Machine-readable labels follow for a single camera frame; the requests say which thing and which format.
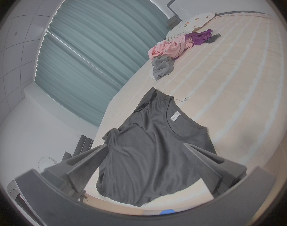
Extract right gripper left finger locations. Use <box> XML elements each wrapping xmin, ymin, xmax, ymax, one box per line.
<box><xmin>43</xmin><ymin>144</ymin><xmax>109</xmax><ymax>193</ymax></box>

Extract black chest of drawers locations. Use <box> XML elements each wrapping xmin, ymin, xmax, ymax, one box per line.
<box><xmin>72</xmin><ymin>134</ymin><xmax>95</xmax><ymax>157</ymax></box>

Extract purple garment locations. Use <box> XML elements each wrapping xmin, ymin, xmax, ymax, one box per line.
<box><xmin>185</xmin><ymin>29</ymin><xmax>214</xmax><ymax>46</ymax></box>

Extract white printed pillow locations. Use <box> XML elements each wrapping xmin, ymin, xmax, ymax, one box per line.
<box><xmin>166</xmin><ymin>11</ymin><xmax>217</xmax><ymax>40</ymax></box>

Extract pink garment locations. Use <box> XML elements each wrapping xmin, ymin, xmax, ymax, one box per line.
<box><xmin>148</xmin><ymin>34</ymin><xmax>193</xmax><ymax>61</ymax></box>

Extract round white mirror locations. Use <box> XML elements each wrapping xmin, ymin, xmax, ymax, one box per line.
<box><xmin>38</xmin><ymin>156</ymin><xmax>57</xmax><ymax>172</ymax></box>

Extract dark grey lace garment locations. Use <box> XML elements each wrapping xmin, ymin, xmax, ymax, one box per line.
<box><xmin>204</xmin><ymin>33</ymin><xmax>222</xmax><ymax>44</ymax></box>

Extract grey bedside table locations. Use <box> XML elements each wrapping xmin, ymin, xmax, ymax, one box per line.
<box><xmin>166</xmin><ymin>15</ymin><xmax>182</xmax><ymax>30</ymax></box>

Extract bed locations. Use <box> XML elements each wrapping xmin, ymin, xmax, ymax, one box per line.
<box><xmin>83</xmin><ymin>0</ymin><xmax>287</xmax><ymax>215</ymax></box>

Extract black T-shirt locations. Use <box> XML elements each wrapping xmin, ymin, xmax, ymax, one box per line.
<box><xmin>96</xmin><ymin>87</ymin><xmax>217</xmax><ymax>208</ymax></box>

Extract blue-green curtain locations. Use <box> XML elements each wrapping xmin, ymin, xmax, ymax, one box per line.
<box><xmin>47</xmin><ymin>0</ymin><xmax>173</xmax><ymax>89</ymax></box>
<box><xmin>35</xmin><ymin>31</ymin><xmax>122</xmax><ymax>127</ymax></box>

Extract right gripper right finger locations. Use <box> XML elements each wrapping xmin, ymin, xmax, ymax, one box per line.
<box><xmin>182</xmin><ymin>143</ymin><xmax>248</xmax><ymax>195</ymax></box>

